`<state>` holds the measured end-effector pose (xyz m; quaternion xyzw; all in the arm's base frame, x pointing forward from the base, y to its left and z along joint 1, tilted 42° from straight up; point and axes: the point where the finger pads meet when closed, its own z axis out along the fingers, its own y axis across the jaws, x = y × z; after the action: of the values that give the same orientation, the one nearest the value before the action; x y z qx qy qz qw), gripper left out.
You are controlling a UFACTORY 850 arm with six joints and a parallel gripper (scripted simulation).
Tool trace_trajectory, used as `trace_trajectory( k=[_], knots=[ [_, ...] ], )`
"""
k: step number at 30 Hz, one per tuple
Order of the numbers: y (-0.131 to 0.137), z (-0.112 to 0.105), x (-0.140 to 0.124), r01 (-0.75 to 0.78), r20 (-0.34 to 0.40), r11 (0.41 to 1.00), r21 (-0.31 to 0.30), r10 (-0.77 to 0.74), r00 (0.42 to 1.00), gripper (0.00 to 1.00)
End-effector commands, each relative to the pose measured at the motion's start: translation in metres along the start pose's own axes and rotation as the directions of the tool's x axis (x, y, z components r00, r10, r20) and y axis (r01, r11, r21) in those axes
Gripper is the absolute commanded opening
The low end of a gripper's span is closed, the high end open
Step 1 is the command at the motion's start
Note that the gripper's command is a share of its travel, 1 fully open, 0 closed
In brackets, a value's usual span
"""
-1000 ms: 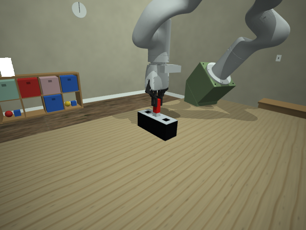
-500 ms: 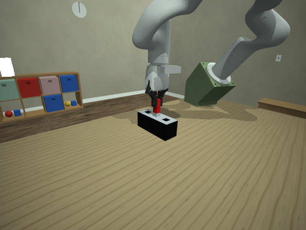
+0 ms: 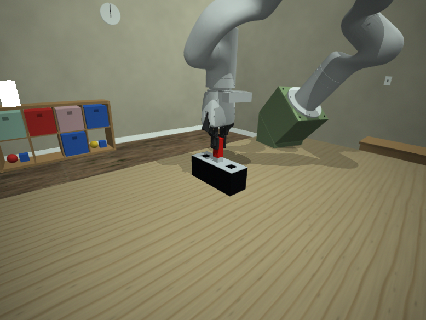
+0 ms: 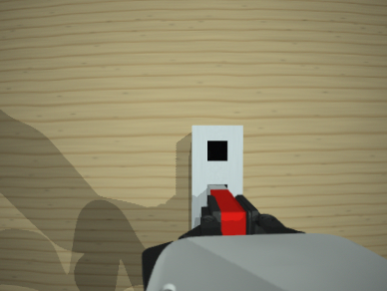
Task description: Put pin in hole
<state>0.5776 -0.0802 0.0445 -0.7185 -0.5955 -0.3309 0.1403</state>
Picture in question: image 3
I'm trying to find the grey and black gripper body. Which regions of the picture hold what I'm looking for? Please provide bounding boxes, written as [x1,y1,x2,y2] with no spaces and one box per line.
[202,89,235,127]

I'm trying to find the red square pin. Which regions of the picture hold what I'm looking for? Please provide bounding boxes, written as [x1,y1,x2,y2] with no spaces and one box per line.
[213,137,224,163]

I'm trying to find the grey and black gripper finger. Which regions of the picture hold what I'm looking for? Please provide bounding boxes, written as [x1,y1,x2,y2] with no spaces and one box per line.
[218,123,234,148]
[202,112,219,150]

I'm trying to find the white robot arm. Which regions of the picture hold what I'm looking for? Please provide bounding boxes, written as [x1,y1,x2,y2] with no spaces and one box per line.
[184,0,404,118]

